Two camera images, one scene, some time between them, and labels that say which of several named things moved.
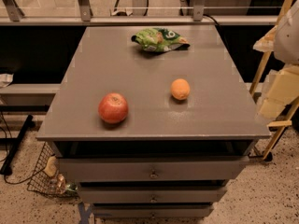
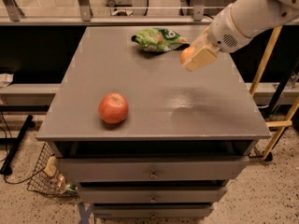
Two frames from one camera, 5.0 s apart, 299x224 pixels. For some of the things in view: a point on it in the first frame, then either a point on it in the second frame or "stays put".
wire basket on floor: [46, 177] stays put
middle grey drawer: [149, 193] stays put
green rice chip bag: [158, 39] stays put
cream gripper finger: [283, 88] to [203, 57]
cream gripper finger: [266, 43] to [201, 40]
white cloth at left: [6, 78] stays put
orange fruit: [180, 89] to [186, 53]
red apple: [113, 107] stays put
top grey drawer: [151, 169] stays put
